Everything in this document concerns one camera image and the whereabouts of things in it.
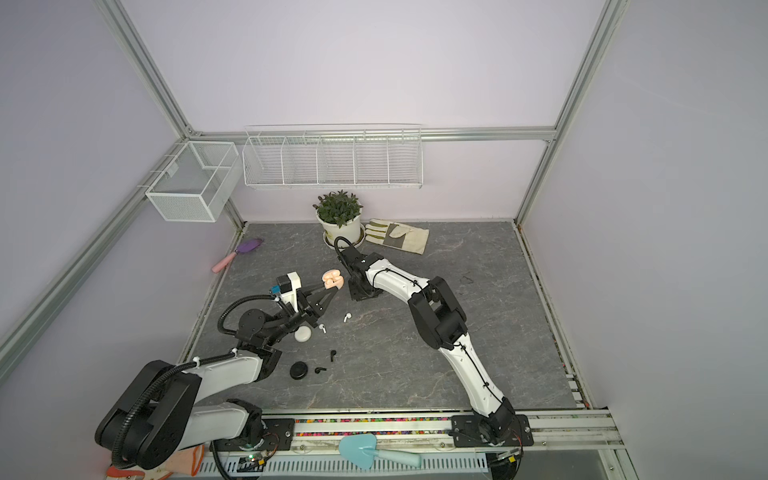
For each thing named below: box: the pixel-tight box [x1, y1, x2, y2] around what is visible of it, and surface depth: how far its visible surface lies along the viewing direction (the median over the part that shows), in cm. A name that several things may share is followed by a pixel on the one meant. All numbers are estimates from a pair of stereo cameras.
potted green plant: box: [312, 189, 366, 249], surface depth 104 cm
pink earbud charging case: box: [322, 269, 344, 289], surface depth 75 cm
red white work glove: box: [106, 444, 205, 480], surface depth 70 cm
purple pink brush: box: [211, 239, 263, 273], surface depth 113 cm
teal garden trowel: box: [338, 434, 422, 471], surface depth 72 cm
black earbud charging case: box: [290, 361, 309, 380], surface depth 85 cm
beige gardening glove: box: [365, 218, 430, 255], surface depth 118 cm
